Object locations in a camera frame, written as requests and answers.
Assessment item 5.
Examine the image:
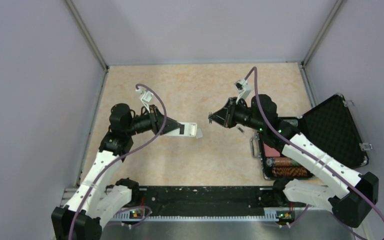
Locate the white remote control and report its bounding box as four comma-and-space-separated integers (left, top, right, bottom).
163, 122, 198, 137

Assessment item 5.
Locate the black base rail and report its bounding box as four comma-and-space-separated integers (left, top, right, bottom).
62, 183, 319, 223

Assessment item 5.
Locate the orange blue chip stack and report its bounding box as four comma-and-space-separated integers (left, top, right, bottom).
271, 166, 310, 178

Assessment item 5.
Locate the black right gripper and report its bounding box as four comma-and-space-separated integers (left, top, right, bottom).
209, 97, 265, 132

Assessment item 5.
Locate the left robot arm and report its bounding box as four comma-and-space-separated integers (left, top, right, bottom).
51, 103, 187, 240

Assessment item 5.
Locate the black poker chip case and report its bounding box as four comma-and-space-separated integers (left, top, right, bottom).
255, 93, 369, 180

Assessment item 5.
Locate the pink card deck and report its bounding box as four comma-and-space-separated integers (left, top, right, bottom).
262, 142, 282, 158

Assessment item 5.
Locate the purple cable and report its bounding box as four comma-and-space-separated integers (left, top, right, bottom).
68, 83, 168, 240
244, 66, 384, 240

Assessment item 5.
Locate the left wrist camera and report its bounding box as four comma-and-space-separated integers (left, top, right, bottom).
139, 90, 154, 109

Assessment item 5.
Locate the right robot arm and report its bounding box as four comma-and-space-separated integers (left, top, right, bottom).
208, 94, 379, 228

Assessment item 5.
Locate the white battery cover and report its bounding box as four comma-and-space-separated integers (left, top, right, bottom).
195, 128, 203, 139

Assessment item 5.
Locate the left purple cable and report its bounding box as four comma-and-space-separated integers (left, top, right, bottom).
68, 83, 168, 240

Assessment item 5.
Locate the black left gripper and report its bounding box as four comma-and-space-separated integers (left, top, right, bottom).
125, 104, 182, 136

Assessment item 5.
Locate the green blue chip stack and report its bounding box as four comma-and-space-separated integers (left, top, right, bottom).
265, 157, 302, 167

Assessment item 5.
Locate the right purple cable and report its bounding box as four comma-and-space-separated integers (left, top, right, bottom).
244, 66, 384, 240

